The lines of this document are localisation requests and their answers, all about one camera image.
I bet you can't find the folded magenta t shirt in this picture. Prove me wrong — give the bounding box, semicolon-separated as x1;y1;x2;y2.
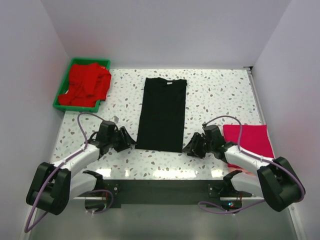
222;124;275;170

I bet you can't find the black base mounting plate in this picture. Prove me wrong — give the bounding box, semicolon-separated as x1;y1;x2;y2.
74;178;252;213

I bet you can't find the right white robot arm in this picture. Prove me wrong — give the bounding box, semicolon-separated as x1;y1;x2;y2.
182;124;306;212

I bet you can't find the red t shirt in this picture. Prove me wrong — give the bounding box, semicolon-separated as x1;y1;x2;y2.
58;62;112;108

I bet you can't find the green plastic tray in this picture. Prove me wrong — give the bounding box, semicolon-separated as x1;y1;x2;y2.
53;57;111;113

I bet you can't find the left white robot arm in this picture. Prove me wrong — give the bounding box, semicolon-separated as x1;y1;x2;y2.
26;120;136;215

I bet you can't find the black t shirt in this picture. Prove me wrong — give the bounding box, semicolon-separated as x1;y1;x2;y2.
135;77;187;153

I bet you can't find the folded pink t shirt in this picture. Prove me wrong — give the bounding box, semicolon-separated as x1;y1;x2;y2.
233;169;251;174

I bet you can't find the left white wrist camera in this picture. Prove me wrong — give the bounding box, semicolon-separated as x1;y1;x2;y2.
111;115;119;124

